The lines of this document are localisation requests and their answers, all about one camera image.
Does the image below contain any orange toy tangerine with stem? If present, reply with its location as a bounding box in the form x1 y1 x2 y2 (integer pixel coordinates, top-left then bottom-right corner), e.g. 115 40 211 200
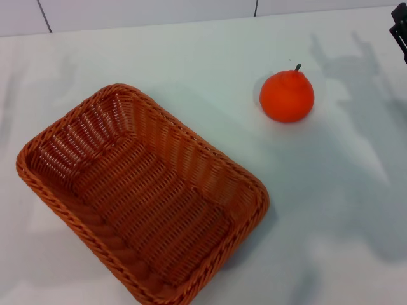
259 63 316 123

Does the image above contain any orange-brown woven wicker basket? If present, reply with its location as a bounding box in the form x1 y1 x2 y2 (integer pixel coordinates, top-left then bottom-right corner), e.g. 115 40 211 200
15 83 271 305

